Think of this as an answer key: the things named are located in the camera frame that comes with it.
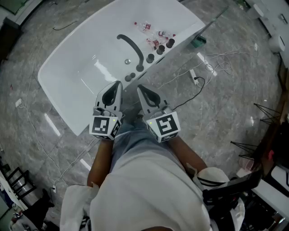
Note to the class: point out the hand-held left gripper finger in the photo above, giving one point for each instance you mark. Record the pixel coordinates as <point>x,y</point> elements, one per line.
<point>100,97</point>
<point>119,99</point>

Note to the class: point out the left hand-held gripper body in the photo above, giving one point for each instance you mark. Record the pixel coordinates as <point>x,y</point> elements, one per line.
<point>100,125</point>

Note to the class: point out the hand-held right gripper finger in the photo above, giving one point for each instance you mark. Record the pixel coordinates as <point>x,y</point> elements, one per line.
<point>144,103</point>
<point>162,100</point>

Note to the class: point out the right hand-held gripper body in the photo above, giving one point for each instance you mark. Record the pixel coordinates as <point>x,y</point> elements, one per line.
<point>164,125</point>

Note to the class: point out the person's right forearm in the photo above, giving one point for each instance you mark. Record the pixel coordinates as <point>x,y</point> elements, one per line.
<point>185,155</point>

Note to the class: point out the person's left forearm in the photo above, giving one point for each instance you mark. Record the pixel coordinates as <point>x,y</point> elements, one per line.
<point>100,162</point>

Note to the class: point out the chrome drain plug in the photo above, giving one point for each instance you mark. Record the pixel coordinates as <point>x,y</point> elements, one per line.
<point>127,61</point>

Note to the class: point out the white bathtub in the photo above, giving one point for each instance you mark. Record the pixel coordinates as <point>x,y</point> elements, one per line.
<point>85,56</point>

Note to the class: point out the person's blue jeans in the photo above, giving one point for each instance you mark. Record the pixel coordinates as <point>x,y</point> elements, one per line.
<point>135,139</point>

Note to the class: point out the black faucet knob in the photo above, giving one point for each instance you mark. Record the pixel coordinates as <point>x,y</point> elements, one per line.
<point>170,42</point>
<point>150,58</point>
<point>160,49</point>

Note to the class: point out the black curved faucet spout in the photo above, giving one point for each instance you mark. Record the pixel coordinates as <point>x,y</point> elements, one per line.
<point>135,47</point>

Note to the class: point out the clear bottle red label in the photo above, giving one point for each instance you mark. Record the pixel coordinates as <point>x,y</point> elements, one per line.
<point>144,26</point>
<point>161,33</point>
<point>155,42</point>

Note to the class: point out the green box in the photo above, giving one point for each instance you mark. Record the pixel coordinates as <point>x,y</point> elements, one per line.
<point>198,41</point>

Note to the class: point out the person's white shirt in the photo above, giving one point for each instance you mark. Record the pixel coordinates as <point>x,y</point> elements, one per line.
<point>144,191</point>

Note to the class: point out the small white power strip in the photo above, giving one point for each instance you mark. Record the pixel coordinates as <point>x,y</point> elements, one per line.
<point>18,102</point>

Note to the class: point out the grey metal rod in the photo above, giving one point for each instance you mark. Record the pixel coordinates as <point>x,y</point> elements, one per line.
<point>212,21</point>

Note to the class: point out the black metal stool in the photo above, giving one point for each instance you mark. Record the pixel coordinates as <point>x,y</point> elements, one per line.
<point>19,182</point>

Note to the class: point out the dark wooden cabinet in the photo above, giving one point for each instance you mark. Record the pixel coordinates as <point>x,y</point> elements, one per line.
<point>9,38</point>

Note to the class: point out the black angled frame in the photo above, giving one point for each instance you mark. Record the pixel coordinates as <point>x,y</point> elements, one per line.
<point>230,186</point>

